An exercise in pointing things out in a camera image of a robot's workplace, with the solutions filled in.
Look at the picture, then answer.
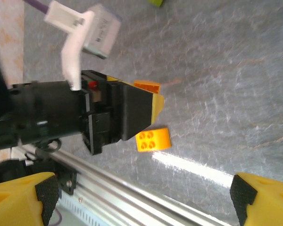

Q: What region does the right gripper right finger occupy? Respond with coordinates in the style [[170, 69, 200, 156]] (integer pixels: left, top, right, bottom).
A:
[[229, 171, 283, 226]]

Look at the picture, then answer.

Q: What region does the green lego brick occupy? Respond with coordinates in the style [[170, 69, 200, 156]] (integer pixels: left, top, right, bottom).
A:
[[148, 0, 166, 8]]

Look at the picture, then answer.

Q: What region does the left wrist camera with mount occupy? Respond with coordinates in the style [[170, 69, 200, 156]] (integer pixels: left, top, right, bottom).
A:
[[44, 0, 123, 91]]

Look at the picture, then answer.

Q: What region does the thin black left gripper cable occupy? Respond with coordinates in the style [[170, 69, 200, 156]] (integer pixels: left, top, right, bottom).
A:
[[34, 138, 62, 154]]

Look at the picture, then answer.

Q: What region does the wide aluminium mounting rail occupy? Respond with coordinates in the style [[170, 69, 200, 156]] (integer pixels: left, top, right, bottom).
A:
[[50, 147, 229, 226]]

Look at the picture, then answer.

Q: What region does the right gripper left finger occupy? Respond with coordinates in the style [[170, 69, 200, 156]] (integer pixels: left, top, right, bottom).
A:
[[0, 171, 60, 226]]

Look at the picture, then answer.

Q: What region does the orange lego brick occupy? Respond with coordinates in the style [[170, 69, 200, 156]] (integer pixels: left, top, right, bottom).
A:
[[133, 80, 161, 95], [134, 127, 173, 153]]

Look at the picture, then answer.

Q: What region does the slotted grey cable duct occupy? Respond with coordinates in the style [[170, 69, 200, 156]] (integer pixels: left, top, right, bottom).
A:
[[58, 193, 109, 226]]

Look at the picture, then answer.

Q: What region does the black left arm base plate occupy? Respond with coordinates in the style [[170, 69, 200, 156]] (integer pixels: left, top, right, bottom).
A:
[[56, 162, 79, 196]]

